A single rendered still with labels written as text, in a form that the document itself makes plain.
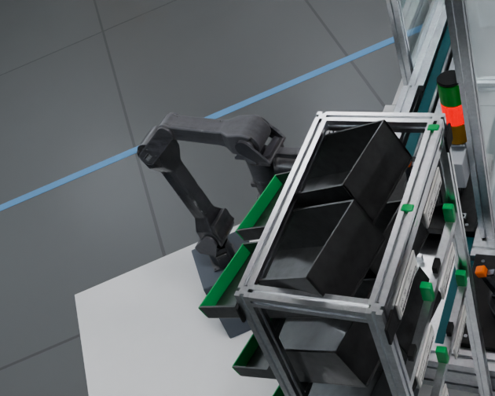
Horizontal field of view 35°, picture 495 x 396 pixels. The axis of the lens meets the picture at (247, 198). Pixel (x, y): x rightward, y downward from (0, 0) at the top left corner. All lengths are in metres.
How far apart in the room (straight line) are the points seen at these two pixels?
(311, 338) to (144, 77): 3.53
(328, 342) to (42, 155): 3.40
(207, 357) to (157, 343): 0.15
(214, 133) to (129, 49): 3.49
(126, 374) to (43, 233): 2.01
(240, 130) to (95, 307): 0.92
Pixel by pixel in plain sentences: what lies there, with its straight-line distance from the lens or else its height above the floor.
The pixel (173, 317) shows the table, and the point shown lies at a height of 0.86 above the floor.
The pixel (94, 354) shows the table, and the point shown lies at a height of 0.86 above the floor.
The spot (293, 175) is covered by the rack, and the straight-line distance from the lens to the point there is 1.11.
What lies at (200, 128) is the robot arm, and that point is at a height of 1.49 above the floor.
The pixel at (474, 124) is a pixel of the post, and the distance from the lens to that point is 1.65.
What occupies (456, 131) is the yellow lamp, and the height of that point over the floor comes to 1.30.
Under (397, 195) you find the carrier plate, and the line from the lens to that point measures 2.01.
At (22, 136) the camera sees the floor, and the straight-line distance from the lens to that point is 4.71.
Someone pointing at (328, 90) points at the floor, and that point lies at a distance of 4.02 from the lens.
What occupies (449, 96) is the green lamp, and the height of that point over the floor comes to 1.39.
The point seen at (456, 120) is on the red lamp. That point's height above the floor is 1.33.
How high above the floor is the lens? 2.39
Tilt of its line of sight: 42 degrees down
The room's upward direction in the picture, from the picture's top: 23 degrees counter-clockwise
